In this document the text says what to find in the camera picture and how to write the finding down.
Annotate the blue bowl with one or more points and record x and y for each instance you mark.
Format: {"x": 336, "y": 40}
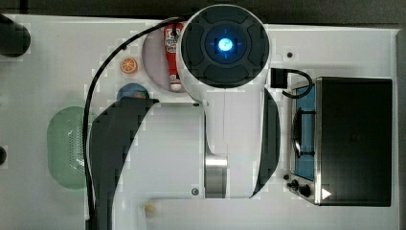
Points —
{"x": 133, "y": 90}

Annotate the yellow banana toy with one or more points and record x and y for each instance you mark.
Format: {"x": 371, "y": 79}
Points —
{"x": 150, "y": 210}

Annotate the blue glass oven door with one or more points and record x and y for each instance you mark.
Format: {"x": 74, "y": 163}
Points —
{"x": 303, "y": 135}

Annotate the black toaster oven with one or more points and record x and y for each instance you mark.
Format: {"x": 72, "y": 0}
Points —
{"x": 352, "y": 142}

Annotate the orange slice toy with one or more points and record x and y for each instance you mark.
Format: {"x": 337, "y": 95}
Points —
{"x": 129, "y": 65}

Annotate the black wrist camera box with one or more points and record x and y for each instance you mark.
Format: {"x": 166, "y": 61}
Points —
{"x": 279, "y": 78}

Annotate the red ketchup bottle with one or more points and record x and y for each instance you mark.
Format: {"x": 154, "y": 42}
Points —
{"x": 171, "y": 35}

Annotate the black cylinder top left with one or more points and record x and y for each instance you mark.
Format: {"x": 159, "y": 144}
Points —
{"x": 15, "y": 39}

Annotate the green perforated colander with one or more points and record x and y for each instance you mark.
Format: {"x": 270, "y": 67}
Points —
{"x": 65, "y": 148}

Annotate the grey round plate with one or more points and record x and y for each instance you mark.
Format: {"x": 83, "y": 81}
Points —
{"x": 155, "y": 62}

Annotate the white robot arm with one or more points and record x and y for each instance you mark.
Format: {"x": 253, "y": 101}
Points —
{"x": 223, "y": 143}

